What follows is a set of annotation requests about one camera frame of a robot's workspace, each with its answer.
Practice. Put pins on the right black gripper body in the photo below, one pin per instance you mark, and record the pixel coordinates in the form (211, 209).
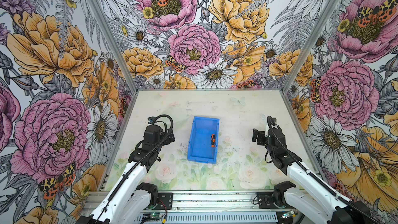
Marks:
(262, 140)

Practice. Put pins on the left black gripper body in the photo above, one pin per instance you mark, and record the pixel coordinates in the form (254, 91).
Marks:
(165, 140)

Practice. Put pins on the orange black screwdriver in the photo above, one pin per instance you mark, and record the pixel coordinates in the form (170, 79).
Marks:
(213, 140)

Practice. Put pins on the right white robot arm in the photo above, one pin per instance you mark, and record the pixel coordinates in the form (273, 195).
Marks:
(306, 191)

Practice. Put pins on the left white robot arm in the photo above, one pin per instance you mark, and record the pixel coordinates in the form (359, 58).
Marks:
(130, 195)

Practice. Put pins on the blue plastic bin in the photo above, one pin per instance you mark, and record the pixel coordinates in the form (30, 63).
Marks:
(199, 147)

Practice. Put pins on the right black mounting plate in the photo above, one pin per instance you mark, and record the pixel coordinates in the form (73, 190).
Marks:
(265, 200)

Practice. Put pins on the black mounting plate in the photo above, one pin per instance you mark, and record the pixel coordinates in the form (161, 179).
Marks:
(164, 201)
(265, 200)

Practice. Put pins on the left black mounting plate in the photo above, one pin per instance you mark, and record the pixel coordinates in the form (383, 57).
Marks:
(164, 201)

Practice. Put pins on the aluminium corner post right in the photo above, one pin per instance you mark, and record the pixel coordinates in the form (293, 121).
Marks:
(314, 34)

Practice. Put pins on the aluminium corner post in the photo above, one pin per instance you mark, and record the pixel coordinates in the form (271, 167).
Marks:
(314, 34)
(99, 15)

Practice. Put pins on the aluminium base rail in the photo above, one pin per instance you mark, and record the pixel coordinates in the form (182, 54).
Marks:
(185, 201)

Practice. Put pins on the white vented cable duct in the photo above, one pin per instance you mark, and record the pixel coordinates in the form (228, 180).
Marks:
(222, 218)

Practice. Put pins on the aluminium corner post left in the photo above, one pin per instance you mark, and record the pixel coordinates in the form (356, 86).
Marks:
(99, 15)

